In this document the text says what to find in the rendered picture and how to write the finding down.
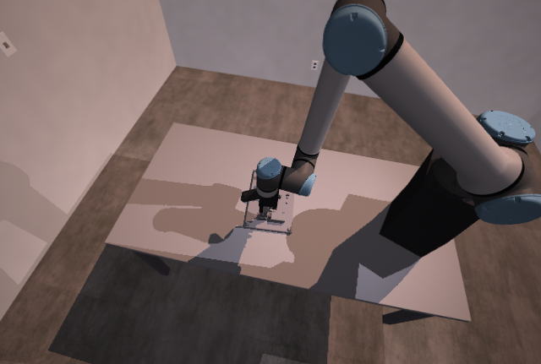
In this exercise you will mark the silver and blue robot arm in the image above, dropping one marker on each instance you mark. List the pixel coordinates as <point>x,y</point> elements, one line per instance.
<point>504,189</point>

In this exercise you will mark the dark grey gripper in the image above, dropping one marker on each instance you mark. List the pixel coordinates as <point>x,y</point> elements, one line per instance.
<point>273,201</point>

